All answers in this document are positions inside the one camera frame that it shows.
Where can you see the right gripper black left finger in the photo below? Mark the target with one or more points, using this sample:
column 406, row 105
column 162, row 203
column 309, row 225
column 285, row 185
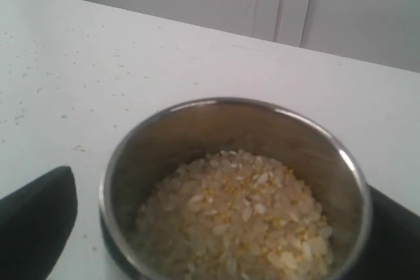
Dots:
column 36, row 222

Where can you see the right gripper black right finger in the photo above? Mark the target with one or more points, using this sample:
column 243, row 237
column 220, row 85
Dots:
column 384, row 245

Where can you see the yellow grain mixture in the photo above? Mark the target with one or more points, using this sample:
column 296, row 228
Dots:
column 234, row 215

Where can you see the stainless steel cup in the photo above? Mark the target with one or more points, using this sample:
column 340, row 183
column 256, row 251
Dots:
column 187, row 131

